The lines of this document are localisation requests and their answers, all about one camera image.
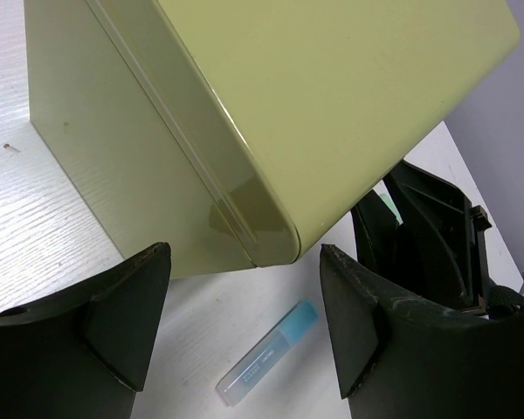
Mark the green capped highlighter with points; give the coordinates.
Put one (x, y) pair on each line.
(385, 196)

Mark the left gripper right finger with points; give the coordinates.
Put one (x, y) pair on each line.
(398, 355)

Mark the blue capped highlighter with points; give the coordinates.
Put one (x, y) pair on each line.
(248, 372)

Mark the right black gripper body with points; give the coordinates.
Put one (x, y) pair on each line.
(449, 233)

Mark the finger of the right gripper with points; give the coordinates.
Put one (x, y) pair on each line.
(418, 193)
(377, 239)

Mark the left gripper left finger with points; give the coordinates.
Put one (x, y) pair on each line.
(84, 351)

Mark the green metal drawer toolbox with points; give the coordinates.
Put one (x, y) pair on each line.
(241, 132)

